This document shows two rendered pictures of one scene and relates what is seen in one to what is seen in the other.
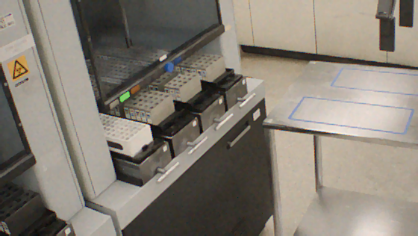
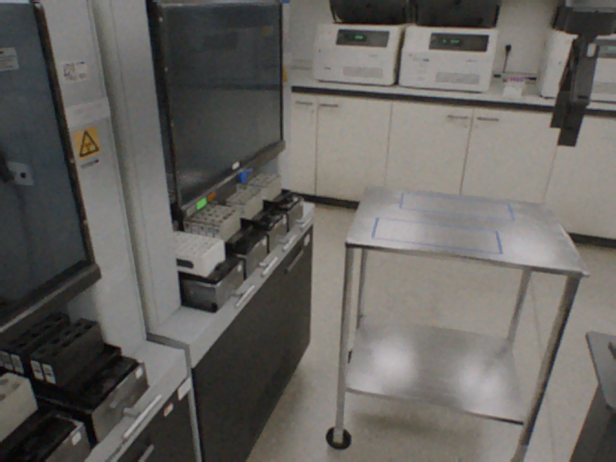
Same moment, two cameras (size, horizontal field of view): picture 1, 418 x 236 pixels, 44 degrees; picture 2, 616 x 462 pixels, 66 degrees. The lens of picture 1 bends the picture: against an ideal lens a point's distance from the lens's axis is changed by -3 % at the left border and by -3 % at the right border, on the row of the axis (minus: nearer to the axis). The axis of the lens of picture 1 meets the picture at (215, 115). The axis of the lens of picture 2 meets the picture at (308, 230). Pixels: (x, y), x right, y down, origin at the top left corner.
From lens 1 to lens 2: 0.50 m
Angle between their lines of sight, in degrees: 17
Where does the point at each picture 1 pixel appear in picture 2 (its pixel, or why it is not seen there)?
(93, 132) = (164, 244)
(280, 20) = not seen: hidden behind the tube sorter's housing
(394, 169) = (411, 302)
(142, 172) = (218, 295)
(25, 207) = (79, 343)
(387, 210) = (435, 338)
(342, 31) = (342, 174)
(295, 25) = (296, 167)
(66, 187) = (128, 314)
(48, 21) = (128, 88)
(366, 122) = (455, 242)
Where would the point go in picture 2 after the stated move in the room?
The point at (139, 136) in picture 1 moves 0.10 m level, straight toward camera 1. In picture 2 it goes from (214, 252) to (227, 271)
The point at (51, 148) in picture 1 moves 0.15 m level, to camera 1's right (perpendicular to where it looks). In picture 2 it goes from (117, 260) to (198, 249)
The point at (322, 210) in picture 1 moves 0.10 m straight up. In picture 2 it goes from (371, 340) to (373, 318)
